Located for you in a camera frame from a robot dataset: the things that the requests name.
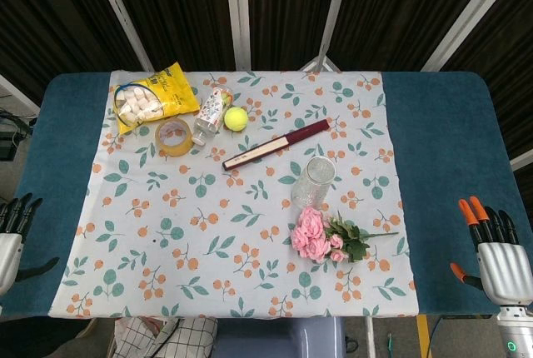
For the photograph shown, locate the lavender plastic stool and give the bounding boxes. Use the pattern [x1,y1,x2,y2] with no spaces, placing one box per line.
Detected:
[211,317,347,358]

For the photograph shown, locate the teal table cover cloth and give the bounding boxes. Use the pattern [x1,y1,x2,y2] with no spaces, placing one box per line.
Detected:
[0,70,514,321]

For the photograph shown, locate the white metal frame post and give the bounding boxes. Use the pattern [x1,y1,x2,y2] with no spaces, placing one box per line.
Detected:
[419,0,514,72]
[223,0,252,71]
[86,0,156,72]
[299,0,356,72]

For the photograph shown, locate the yellow-green tennis ball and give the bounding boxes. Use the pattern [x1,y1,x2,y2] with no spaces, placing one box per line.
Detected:
[224,107,250,132]

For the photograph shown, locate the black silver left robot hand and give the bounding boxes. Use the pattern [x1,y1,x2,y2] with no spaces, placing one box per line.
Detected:
[0,192,60,296]

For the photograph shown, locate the clear glass cup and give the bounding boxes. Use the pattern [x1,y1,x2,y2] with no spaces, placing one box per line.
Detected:
[290,156,336,211]

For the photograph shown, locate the pink artificial flower bouquet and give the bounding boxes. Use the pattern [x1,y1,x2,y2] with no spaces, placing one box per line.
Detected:
[290,206,400,265]

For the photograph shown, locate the clear plastic bottle printed label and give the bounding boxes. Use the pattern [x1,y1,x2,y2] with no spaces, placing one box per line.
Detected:
[191,86,234,147]

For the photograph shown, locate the black electronics box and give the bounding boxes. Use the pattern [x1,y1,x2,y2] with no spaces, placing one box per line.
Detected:
[0,111,35,163]

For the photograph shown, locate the black white checkered bag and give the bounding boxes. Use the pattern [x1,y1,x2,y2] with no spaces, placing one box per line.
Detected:
[111,316,220,358]

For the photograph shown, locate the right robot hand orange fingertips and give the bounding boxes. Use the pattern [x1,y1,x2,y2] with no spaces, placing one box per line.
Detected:
[449,196,533,306]

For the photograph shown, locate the yellow marshmallow snack bag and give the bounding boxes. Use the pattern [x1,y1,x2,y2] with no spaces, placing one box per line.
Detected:
[112,61,202,137]

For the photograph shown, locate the floral orange fruit print tablecloth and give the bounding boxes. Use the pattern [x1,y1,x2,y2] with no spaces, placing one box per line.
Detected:
[48,68,420,320]

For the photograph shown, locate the clear yellowish packing tape roll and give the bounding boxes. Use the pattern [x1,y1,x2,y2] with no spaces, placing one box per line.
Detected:
[154,117,195,158]

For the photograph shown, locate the dark red folded hand fan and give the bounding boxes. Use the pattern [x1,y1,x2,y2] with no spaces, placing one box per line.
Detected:
[222,119,331,172]

